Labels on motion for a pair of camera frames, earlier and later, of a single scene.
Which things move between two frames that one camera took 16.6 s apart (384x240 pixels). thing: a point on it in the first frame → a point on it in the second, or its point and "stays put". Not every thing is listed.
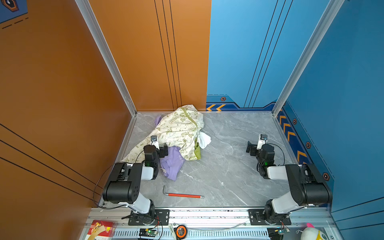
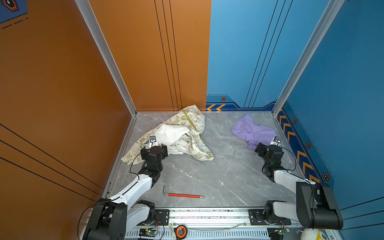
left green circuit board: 150,232 stays put
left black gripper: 160,151 stays put
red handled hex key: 181,195 stays put
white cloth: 203,140 → 166,134
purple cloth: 172,164 → 251,133
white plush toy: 311,233 stays put
